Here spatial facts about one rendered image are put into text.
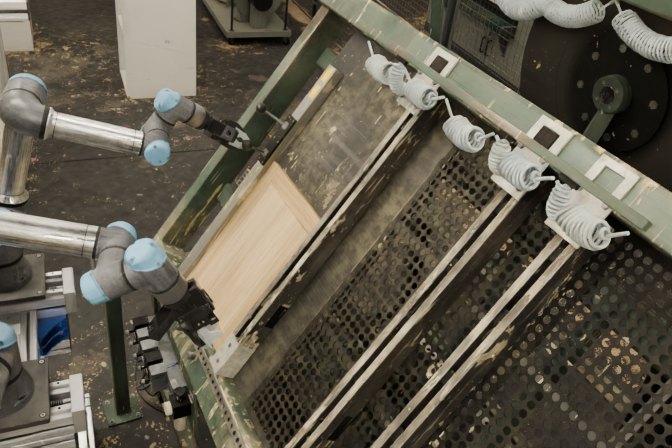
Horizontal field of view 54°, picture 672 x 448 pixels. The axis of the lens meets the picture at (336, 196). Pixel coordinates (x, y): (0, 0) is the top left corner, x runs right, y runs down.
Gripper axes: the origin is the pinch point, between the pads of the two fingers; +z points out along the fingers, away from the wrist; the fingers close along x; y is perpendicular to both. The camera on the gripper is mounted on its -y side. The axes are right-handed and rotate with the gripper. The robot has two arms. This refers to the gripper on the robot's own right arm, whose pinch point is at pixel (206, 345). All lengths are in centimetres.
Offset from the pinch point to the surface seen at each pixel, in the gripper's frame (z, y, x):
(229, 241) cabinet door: 30, 10, 69
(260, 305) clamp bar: 27.0, 11.8, 30.0
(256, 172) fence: 17, 30, 78
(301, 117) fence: 5, 53, 79
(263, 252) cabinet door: 27, 19, 51
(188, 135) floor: 144, -8, 350
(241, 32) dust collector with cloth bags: 171, 77, 535
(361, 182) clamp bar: 4, 56, 31
